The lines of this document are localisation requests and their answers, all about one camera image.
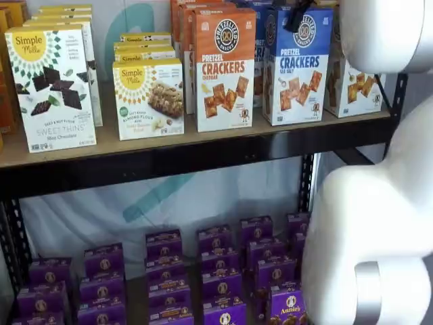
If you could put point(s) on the Simple Mills mint chocolate box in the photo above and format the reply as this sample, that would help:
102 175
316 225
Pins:
50 101
95 84
66 6
61 17
64 12

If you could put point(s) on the yellow pretzel crackers box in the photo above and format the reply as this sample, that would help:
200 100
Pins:
358 94

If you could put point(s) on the black metal shelf rack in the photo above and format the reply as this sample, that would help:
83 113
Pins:
169 169

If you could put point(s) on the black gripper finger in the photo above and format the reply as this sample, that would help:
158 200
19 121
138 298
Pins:
297 17

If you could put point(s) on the orange pretzel crackers box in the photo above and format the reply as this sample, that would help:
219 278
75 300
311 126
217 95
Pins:
225 74
175 23
188 84

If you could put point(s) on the yellow orange snack box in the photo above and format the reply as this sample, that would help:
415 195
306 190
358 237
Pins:
17 10
6 84

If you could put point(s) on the Simple Mills almond bars box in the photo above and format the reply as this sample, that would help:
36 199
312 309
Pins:
149 101
142 44
145 53
145 37

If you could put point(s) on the purple Annie's box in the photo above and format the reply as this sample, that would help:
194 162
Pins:
170 299
222 284
165 267
297 224
164 243
170 316
220 260
299 242
104 259
39 320
42 299
215 238
169 284
257 230
102 290
287 309
50 271
101 316
225 313
276 273
265 252

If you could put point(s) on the blue white pretzel crackers box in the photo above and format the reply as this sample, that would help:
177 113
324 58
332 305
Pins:
297 94
260 67
245 3

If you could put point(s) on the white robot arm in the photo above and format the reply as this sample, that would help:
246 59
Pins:
365 237

